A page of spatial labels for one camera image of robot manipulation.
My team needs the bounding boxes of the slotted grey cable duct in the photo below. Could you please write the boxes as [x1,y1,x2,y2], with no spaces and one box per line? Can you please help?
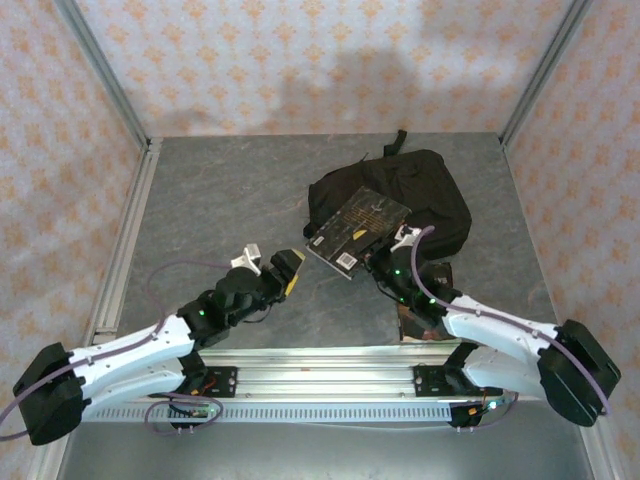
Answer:
[82,402,454,425]

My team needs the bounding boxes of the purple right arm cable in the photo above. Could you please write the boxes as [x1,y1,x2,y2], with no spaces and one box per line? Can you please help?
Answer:
[409,224,614,431]

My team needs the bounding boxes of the aluminium front frame rail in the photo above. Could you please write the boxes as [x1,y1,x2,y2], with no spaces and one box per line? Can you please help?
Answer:
[194,344,566,402]

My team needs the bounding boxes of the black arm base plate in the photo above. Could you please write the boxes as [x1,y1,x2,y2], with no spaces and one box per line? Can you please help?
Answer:
[413,363,471,399]
[189,366,238,400]

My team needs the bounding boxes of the aluminium lower frame bar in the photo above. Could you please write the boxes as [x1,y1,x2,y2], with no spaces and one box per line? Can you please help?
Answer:
[579,424,626,480]
[27,439,71,480]

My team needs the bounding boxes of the black cover paperback book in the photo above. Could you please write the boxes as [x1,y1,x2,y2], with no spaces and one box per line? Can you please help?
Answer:
[304,185,414,280]

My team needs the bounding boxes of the Three Days To See book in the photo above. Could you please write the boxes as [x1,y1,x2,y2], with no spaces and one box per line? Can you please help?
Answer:
[394,262,461,344]

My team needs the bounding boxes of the aluminium frame post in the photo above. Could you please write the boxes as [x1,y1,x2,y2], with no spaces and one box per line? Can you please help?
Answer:
[499,0,594,146]
[54,0,151,149]

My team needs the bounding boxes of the aluminium side frame rail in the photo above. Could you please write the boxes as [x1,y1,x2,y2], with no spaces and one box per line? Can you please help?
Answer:
[82,138,164,335]

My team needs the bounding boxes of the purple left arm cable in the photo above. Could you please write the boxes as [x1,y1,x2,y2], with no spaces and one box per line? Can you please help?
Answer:
[0,258,231,441]

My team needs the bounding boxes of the black fabric backpack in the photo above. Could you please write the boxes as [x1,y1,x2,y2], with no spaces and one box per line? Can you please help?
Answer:
[303,129,474,264]

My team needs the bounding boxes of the grey metal sheet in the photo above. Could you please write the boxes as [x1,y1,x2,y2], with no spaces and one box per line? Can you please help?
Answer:
[54,419,601,480]

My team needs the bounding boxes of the small circuit board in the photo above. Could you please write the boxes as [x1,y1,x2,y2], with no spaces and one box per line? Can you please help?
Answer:
[167,402,224,420]
[449,397,514,426]

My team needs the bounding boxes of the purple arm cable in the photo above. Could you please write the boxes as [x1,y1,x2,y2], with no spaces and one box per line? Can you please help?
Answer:
[0,258,231,441]
[409,224,614,431]

